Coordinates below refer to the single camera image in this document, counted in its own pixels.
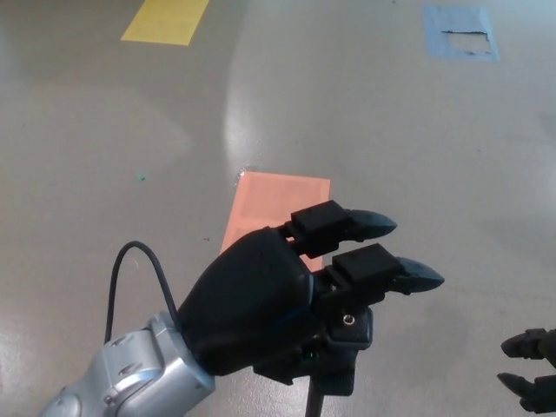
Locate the orange floor marker rectangle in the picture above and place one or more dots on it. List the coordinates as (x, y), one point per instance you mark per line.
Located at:
(269, 200)

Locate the torn blue floor marker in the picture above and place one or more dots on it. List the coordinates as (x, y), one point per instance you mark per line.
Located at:
(436, 30)

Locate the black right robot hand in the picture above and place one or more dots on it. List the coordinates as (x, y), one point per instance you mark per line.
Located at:
(538, 347)

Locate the yellow floor marker rectangle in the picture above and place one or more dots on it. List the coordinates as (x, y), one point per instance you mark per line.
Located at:
(165, 21)

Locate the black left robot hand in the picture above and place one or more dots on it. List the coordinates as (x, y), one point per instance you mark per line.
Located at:
(252, 299)

